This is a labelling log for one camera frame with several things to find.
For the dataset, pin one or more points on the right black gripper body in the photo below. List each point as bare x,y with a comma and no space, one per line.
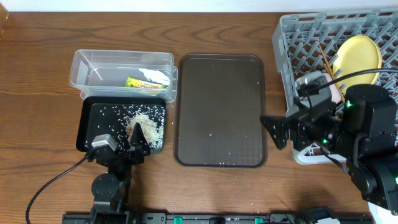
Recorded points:
294,130

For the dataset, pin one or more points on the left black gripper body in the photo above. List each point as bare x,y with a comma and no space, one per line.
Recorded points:
123,155

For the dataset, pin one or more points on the white bowl with leftovers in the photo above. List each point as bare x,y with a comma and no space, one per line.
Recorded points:
335,96

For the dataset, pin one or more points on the wooden chopstick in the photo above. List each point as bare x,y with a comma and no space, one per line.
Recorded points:
329,71

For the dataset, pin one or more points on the green snack wrapper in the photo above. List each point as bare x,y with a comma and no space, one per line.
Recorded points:
135,83

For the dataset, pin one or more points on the white tissue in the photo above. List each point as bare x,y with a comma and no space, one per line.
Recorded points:
155,76

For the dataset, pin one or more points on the yellow plate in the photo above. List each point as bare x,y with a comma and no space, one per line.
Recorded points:
356,54

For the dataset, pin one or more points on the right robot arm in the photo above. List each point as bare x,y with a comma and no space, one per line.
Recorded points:
365,136

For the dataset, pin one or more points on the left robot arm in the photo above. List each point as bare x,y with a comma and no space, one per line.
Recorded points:
111,189

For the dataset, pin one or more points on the grey dishwasher rack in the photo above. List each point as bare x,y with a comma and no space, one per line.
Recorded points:
302,42

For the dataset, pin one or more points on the black plastic bin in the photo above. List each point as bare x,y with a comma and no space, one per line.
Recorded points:
90,101

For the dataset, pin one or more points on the dark brown serving tray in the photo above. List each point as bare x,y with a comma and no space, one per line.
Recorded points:
220,100

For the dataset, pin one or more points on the clear plastic bin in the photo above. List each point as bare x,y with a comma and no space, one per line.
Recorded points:
104,73

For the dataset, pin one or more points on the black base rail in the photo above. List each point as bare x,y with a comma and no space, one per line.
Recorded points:
317,215

